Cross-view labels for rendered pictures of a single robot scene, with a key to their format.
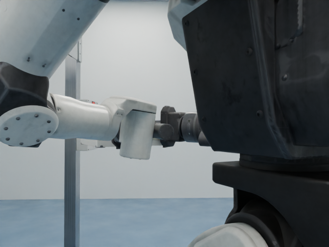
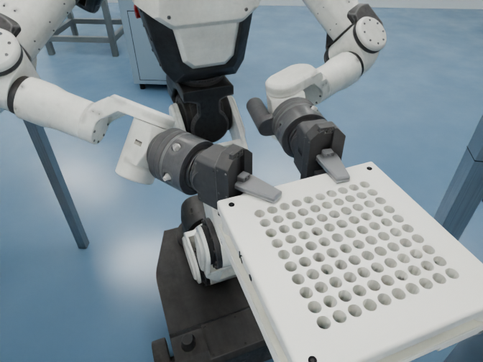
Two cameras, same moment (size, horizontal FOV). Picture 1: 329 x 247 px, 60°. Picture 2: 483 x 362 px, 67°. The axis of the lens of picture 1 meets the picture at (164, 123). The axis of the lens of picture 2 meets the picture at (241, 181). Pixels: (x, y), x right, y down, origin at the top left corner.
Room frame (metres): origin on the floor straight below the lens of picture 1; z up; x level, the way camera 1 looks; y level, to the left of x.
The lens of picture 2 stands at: (1.26, 0.04, 1.36)
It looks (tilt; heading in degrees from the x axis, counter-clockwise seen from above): 40 degrees down; 186
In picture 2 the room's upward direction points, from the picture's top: straight up
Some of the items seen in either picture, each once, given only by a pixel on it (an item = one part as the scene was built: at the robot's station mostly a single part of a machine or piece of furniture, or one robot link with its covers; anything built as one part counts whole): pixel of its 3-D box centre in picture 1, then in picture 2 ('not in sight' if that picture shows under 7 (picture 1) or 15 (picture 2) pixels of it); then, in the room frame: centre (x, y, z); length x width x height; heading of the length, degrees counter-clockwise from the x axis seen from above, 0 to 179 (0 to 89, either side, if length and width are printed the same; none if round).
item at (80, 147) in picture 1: (87, 125); not in sight; (1.52, 0.41, 1.03); 0.17 x 0.06 x 0.26; 176
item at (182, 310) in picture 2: not in sight; (217, 273); (0.41, -0.14, 0.19); 0.64 x 0.52 x 0.33; 27
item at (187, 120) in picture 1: (182, 127); (208, 173); (0.84, -0.05, 1.02); 0.12 x 0.10 x 0.13; 59
